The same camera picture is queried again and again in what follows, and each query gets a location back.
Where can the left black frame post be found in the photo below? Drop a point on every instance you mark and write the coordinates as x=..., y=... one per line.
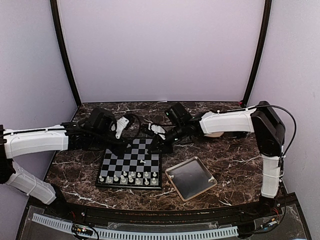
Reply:
x=63, y=51

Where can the black front rail base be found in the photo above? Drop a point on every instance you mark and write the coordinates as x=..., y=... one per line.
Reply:
x=254, y=221

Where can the black grey chessboard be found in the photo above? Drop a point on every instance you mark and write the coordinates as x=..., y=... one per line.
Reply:
x=112, y=164

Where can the white queen chess piece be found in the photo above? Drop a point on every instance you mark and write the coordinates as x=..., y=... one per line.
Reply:
x=130, y=179

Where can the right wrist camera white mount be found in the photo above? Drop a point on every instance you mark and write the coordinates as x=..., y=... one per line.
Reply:
x=152, y=129

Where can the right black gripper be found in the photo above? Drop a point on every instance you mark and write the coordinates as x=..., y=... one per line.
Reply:
x=158, y=142

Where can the right black frame post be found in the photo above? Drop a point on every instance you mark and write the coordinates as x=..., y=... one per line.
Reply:
x=258, y=53

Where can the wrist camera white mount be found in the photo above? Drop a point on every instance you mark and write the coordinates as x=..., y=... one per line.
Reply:
x=152, y=129
x=121, y=124

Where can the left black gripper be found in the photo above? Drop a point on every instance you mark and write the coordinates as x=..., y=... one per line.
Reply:
x=120, y=150

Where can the white king chess piece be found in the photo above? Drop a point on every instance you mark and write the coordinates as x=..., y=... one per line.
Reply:
x=123, y=179

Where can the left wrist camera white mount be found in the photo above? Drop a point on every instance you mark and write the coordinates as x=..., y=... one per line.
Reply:
x=121, y=124

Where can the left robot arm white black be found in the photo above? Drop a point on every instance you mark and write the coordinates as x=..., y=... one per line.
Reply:
x=98, y=131

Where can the white bishop chess piece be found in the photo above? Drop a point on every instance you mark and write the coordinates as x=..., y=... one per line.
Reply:
x=138, y=181

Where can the black frame post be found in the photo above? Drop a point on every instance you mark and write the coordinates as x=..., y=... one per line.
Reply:
x=63, y=51
x=258, y=53

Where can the grey slotted cable duct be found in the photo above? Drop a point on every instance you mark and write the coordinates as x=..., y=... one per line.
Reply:
x=97, y=233

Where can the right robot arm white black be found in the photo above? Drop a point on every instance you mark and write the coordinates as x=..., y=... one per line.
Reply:
x=261, y=120

